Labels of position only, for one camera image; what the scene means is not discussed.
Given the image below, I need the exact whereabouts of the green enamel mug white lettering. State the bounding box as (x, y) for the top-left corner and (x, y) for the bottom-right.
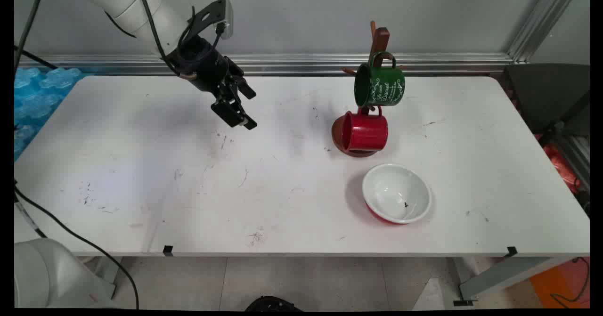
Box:
(354, 51), (406, 108)

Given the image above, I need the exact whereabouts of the black floor cable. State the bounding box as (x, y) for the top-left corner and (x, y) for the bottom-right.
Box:
(550, 257), (590, 304)

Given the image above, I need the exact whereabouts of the long black robot cable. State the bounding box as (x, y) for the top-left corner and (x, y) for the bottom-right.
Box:
(14, 0), (195, 310)

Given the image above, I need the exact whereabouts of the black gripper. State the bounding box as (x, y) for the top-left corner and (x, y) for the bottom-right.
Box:
(167, 36), (258, 131)

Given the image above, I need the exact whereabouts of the brown wooden mug tree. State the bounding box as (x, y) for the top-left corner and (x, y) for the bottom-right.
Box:
(331, 21), (406, 158)

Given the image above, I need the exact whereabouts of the white bowl red outside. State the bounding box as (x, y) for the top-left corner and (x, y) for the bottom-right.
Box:
(362, 163), (432, 226)

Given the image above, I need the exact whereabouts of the slanted aluminium frame post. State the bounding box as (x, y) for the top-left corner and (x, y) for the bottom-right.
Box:
(506, 0), (583, 65)

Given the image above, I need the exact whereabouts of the white table leg black foot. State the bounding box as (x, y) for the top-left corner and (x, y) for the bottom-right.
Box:
(453, 257), (567, 307)

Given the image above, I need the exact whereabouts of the red plastic bag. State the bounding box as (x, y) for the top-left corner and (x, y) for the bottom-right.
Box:
(535, 135), (581, 195)

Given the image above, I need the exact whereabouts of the red enamel mug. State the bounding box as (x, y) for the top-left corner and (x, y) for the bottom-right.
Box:
(342, 100), (389, 154)

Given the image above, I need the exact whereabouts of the orange floor mat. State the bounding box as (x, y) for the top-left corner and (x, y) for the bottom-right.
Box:
(530, 258), (590, 309)

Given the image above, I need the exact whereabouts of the blue bubble wrap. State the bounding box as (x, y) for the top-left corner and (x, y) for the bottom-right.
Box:
(14, 67), (83, 162)

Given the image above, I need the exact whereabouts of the thin black cable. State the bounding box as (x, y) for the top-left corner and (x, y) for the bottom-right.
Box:
(14, 46), (59, 71)

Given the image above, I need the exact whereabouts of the horizontal aluminium frame rail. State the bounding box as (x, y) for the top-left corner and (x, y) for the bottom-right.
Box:
(19, 53), (515, 76)

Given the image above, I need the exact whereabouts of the black round floor object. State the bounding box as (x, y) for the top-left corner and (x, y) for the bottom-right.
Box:
(245, 296), (303, 312)

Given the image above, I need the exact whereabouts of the aluminium side rail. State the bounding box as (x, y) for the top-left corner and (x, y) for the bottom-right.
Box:
(556, 135), (590, 192)

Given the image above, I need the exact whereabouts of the white robot base link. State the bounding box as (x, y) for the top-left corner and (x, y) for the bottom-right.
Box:
(14, 238), (118, 309)

